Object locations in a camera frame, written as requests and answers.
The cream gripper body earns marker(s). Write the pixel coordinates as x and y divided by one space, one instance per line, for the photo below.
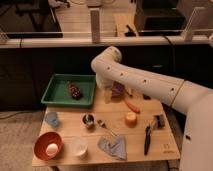
107 95

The dark grape bunch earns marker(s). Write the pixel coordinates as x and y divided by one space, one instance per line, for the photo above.
75 91

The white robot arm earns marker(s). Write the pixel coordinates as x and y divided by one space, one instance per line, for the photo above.
192 100

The purple bowl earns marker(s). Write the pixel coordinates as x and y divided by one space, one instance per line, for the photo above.
117 89

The banana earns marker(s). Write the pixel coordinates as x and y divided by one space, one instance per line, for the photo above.
129 91

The orange carrot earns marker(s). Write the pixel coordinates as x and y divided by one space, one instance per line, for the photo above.
132 106

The small metal cup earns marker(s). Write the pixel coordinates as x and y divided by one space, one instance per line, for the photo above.
88 120

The metal fork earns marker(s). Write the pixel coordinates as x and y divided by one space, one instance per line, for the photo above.
103 125

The black rectangular block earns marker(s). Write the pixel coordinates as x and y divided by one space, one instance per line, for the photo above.
146 97

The wooden table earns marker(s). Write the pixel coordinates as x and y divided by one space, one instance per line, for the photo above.
162 147

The green plastic tray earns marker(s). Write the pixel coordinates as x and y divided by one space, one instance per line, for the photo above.
68 90

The blue grey cloth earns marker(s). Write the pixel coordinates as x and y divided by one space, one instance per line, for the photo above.
116 149

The small dark brush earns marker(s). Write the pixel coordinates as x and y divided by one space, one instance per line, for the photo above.
158 122

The white plastic cup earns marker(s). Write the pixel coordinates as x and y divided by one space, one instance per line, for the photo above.
79 147

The light blue cup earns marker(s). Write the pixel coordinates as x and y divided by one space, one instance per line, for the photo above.
52 119

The white egg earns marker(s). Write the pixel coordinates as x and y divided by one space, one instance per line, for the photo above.
51 149

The orange bowl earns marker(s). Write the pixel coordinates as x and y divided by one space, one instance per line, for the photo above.
43 141

